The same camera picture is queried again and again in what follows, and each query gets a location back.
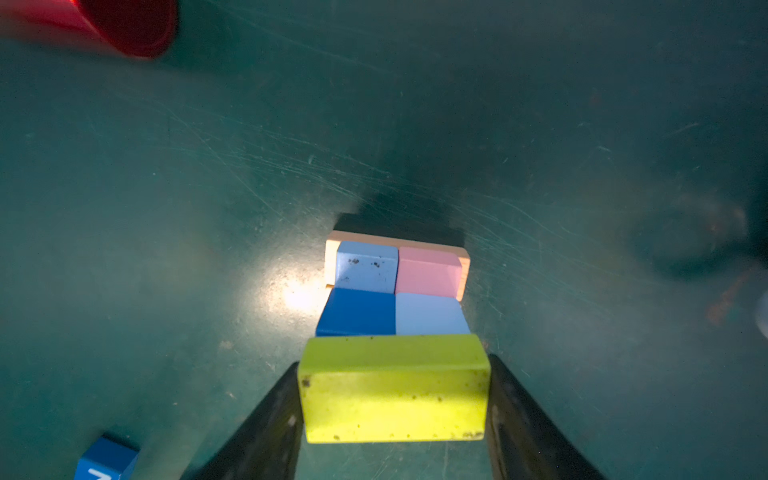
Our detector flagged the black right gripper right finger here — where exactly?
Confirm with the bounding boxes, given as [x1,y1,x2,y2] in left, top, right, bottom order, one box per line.
[485,354,605,480]

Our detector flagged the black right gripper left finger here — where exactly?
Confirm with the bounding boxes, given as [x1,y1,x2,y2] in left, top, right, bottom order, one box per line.
[188,363,304,480]

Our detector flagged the lime green wooden block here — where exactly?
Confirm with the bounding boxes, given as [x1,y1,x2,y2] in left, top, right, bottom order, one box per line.
[297,334,491,444]

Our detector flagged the dark blue wooden cube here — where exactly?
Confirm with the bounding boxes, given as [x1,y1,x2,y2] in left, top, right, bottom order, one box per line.
[315,288,396,337]

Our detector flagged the blue number seven cube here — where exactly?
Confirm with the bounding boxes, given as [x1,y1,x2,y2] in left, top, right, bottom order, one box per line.
[74,437,139,480]

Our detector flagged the light blue wooden cube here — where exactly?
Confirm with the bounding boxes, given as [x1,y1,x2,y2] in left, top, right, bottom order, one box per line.
[395,293,470,336]

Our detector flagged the pink wooden block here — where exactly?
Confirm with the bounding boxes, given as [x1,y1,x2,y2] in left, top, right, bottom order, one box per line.
[395,247,463,300]

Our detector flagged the light blue long block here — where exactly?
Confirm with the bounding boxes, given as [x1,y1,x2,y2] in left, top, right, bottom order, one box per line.
[335,241,399,294]

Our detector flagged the natural wood block 62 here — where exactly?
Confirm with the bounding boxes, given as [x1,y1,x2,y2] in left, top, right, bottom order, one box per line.
[324,230,471,301]

